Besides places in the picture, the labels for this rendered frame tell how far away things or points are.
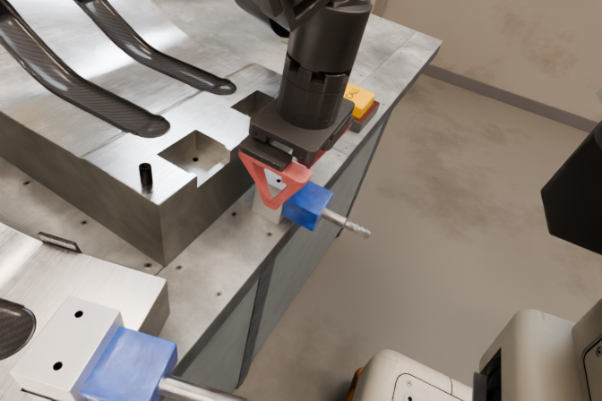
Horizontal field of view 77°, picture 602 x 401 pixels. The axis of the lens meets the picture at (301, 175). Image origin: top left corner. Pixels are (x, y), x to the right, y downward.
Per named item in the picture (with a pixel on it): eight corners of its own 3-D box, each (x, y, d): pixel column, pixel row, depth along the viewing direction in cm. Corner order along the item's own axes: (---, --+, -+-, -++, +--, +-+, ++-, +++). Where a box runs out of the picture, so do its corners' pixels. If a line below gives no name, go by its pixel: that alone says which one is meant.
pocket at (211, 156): (229, 175, 39) (232, 149, 37) (195, 205, 36) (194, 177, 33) (195, 157, 40) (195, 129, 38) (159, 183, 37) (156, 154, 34)
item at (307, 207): (369, 235, 44) (384, 205, 40) (354, 267, 40) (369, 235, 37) (273, 186, 47) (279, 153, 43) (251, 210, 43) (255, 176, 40)
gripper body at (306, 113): (245, 138, 34) (254, 61, 29) (296, 93, 41) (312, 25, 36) (309, 170, 32) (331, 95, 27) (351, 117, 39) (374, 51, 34)
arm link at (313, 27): (338, -1, 25) (392, -5, 28) (275, -39, 28) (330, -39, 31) (314, 90, 29) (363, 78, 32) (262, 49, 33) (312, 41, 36)
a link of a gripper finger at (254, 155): (230, 205, 38) (238, 131, 32) (266, 167, 43) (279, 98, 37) (288, 236, 37) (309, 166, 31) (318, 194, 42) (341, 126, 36)
